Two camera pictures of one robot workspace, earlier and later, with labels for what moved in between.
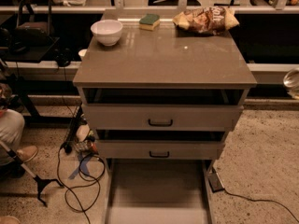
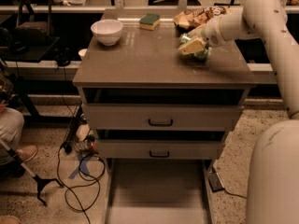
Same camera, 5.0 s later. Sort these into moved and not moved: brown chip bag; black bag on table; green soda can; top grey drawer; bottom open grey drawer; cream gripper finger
Moved: green soda can; cream gripper finger
Not moved: brown chip bag; bottom open grey drawer; top grey drawer; black bag on table
